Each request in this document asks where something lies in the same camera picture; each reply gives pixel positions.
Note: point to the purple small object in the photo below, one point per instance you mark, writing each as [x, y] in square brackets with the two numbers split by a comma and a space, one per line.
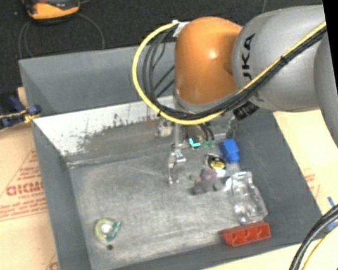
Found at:
[208, 175]

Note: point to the brown cardboard board, red print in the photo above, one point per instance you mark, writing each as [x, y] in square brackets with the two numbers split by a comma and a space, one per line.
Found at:
[16, 220]

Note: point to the grey metal bin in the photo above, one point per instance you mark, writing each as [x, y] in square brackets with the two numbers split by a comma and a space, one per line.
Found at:
[140, 193]

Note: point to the black cylinder on white bracket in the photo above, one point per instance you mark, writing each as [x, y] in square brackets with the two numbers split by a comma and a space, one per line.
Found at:
[245, 111]

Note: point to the green and yellow round object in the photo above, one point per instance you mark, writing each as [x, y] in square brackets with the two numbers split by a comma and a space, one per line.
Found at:
[106, 229]

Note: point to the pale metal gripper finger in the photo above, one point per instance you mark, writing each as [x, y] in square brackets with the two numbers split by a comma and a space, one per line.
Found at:
[163, 129]
[175, 162]

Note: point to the blue block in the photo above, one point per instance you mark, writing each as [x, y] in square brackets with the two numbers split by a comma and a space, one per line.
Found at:
[229, 150]

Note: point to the red-brown flat block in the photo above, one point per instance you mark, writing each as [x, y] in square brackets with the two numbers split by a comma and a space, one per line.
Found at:
[246, 234]

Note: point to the black and yellow round object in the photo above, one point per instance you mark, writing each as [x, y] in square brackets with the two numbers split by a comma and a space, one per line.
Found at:
[215, 161]

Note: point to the dark grey lump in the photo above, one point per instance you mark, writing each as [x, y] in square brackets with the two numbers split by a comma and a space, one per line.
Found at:
[203, 187]

